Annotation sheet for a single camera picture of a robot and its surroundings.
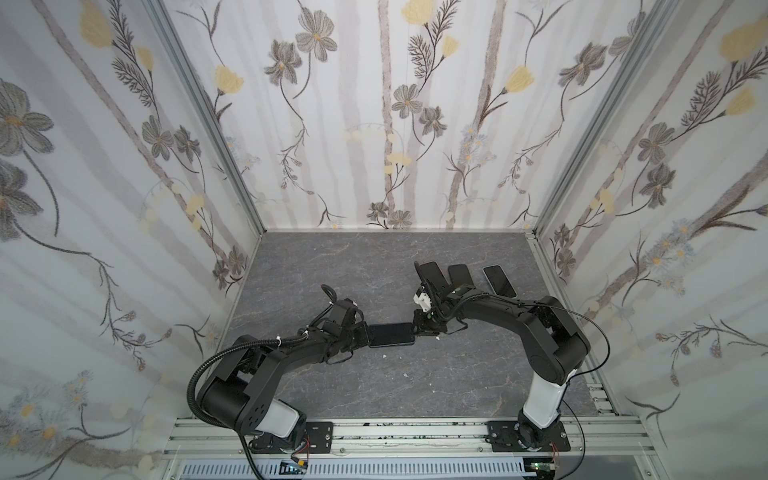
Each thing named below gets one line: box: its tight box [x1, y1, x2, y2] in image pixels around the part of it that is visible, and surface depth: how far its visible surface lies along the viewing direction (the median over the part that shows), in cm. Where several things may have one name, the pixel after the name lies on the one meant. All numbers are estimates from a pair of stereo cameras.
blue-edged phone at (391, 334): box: [368, 323, 415, 348], surface depth 92 cm
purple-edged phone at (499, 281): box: [482, 264, 518, 299], surface depth 109 cm
